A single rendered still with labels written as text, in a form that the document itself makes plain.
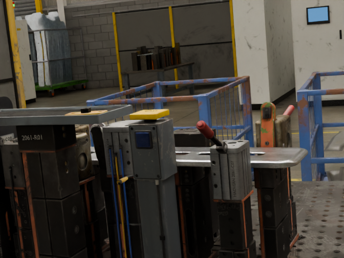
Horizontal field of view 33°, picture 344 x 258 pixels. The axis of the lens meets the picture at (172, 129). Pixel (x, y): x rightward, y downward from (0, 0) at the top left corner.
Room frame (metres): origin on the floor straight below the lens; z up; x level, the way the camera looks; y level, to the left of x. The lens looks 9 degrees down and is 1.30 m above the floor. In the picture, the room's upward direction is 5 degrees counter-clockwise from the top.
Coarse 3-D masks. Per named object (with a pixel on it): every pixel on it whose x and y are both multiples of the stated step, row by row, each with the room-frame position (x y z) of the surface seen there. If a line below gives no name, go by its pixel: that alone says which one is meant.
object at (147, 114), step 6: (132, 114) 1.13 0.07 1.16; (138, 114) 1.12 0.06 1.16; (144, 114) 1.11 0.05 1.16; (150, 114) 1.11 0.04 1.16; (156, 114) 1.11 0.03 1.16; (162, 114) 1.13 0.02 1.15; (168, 114) 1.15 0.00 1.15; (144, 120) 1.14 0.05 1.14; (150, 120) 1.13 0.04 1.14; (156, 120) 1.14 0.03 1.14
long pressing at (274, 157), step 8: (176, 152) 1.51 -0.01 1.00; (184, 152) 1.50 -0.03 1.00; (192, 152) 1.49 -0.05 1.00; (200, 152) 1.48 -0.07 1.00; (208, 152) 1.47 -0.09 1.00; (256, 152) 1.41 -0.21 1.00; (264, 152) 1.41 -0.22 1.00; (272, 152) 1.40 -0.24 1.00; (280, 152) 1.39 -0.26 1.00; (288, 152) 1.38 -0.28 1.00; (296, 152) 1.37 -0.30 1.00; (304, 152) 1.38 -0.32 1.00; (96, 160) 1.49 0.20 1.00; (176, 160) 1.39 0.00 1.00; (184, 160) 1.38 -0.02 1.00; (192, 160) 1.37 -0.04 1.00; (200, 160) 1.37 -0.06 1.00; (208, 160) 1.36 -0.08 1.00; (256, 160) 1.31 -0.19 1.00; (264, 160) 1.30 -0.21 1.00; (272, 160) 1.29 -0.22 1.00; (280, 160) 1.29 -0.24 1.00; (288, 160) 1.28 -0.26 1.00; (296, 160) 1.30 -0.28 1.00
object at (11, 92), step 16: (0, 0) 5.21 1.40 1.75; (0, 16) 5.18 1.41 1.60; (0, 32) 5.15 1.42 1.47; (0, 48) 5.12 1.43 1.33; (16, 48) 5.31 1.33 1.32; (0, 64) 5.09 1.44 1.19; (16, 64) 5.29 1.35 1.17; (0, 80) 5.04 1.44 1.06; (16, 80) 5.29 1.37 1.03; (0, 96) 5.04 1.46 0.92; (16, 96) 5.25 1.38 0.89
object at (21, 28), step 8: (16, 24) 13.89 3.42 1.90; (24, 24) 14.20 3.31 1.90; (16, 32) 13.85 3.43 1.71; (24, 32) 14.16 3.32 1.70; (24, 40) 14.11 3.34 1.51; (24, 48) 14.07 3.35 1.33; (24, 56) 14.03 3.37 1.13; (24, 64) 13.99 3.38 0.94; (24, 72) 13.95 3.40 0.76; (32, 72) 14.28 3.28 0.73; (24, 80) 13.91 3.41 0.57; (32, 80) 14.24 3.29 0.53; (24, 88) 13.87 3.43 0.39; (32, 88) 14.20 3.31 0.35; (32, 96) 14.16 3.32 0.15
